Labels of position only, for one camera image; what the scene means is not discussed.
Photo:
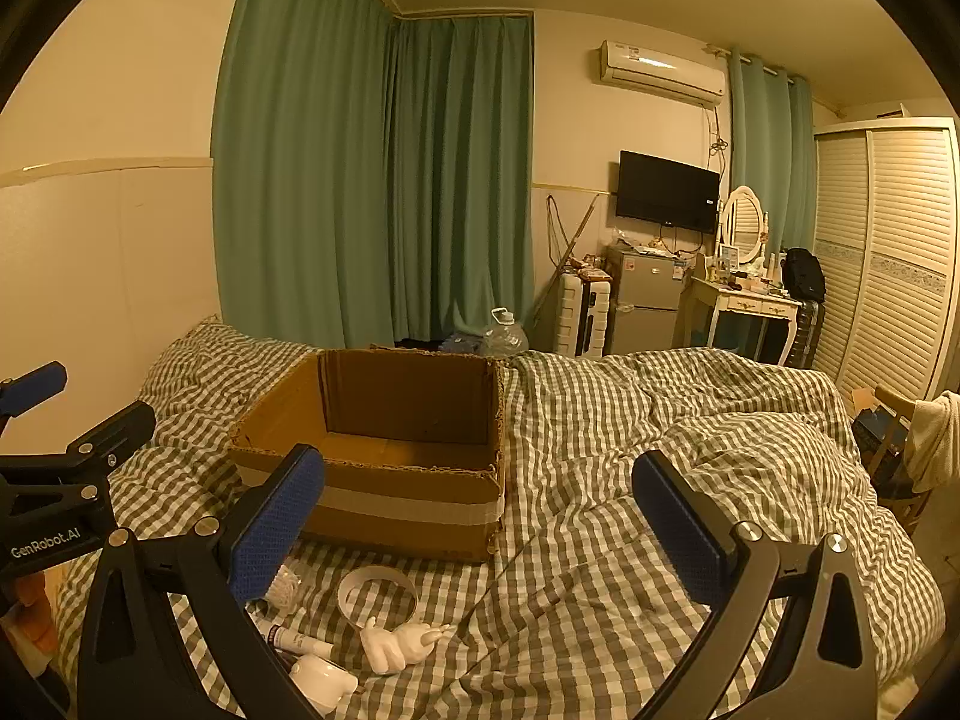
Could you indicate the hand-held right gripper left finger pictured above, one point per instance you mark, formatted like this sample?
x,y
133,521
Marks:
x,y
276,529

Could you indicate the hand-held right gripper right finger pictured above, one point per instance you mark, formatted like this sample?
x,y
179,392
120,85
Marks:
x,y
679,532

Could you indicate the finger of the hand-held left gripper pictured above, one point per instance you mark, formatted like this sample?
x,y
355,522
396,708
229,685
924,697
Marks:
x,y
112,431
37,386

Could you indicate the clear bag of cotton swabs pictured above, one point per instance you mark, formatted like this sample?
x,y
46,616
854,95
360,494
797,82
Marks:
x,y
283,586

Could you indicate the white cosmetic tube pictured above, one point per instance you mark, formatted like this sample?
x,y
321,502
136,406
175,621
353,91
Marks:
x,y
296,641

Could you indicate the brown cardboard box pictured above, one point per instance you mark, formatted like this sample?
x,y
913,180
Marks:
x,y
405,517

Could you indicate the white plastic bottle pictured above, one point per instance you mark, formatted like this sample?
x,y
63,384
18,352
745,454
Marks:
x,y
322,682

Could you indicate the green checked blanket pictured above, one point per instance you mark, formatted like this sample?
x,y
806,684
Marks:
x,y
600,427

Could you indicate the silver small fridge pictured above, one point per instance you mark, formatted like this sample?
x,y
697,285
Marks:
x,y
645,300

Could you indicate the grey patterned suitcase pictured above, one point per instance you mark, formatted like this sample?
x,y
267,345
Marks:
x,y
810,334

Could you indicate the white ribbed suitcase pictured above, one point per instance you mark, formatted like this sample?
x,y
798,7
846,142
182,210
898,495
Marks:
x,y
581,315

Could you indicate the white dressing table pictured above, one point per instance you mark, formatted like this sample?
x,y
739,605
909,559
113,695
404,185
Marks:
x,y
750,304

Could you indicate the wooden chair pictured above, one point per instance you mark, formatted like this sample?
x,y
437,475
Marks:
x,y
896,401

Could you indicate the clear water jug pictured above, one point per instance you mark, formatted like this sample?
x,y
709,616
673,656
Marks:
x,y
502,337

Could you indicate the cream towel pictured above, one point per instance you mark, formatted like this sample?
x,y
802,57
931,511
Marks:
x,y
934,435

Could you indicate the black backpack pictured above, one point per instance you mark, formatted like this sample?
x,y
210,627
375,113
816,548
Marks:
x,y
802,274

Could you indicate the wooden broom stick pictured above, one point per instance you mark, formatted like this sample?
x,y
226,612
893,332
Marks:
x,y
568,251

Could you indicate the white oval vanity mirror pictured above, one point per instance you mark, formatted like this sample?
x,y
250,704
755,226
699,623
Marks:
x,y
742,217

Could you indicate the green curtain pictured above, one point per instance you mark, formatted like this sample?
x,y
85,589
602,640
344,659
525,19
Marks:
x,y
787,165
300,165
465,165

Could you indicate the white louvred wardrobe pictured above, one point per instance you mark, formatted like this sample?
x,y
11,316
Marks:
x,y
885,240

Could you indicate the white air conditioner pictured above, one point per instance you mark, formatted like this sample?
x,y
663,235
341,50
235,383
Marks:
x,y
660,71

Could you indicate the black wall television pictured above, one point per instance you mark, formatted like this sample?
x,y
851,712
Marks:
x,y
667,191

